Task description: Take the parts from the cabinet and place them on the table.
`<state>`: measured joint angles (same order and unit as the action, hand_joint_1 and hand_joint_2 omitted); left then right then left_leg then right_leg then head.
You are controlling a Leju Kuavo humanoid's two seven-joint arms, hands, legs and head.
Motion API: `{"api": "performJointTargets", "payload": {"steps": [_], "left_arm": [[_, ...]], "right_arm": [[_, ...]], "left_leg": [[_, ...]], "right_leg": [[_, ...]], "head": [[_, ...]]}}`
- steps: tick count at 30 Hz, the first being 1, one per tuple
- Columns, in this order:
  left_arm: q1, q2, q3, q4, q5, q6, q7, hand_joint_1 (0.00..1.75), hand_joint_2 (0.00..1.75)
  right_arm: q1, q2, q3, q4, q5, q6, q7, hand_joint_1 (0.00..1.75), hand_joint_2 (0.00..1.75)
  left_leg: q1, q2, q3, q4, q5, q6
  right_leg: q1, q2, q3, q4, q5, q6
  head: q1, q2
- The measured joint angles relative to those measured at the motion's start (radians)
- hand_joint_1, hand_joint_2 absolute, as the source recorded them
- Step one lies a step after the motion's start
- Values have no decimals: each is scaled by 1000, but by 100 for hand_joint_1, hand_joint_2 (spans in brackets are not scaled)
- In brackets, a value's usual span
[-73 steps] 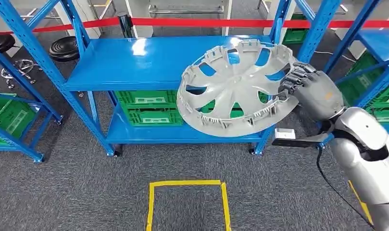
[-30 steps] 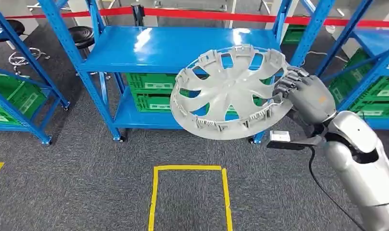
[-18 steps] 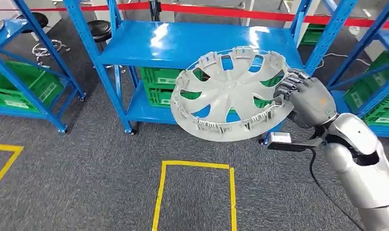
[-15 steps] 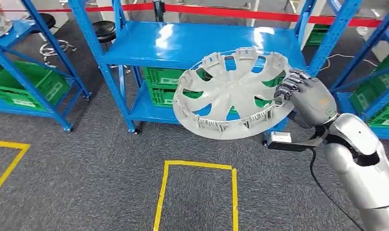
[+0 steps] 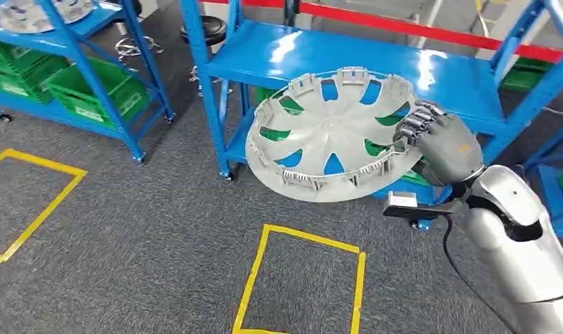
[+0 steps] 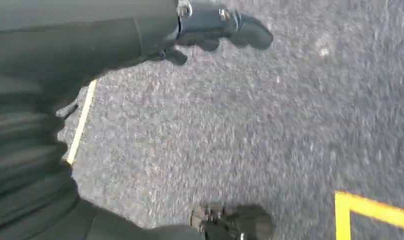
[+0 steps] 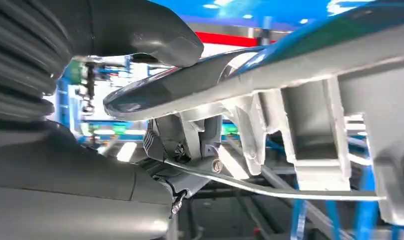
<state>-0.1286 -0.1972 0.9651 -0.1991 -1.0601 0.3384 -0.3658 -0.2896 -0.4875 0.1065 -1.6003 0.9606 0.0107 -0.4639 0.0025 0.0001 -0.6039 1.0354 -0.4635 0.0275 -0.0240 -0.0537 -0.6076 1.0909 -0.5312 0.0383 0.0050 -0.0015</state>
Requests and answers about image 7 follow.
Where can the red barrier tape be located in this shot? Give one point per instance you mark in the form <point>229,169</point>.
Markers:
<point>228,39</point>

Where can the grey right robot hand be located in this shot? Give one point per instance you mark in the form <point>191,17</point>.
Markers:
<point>72,198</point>

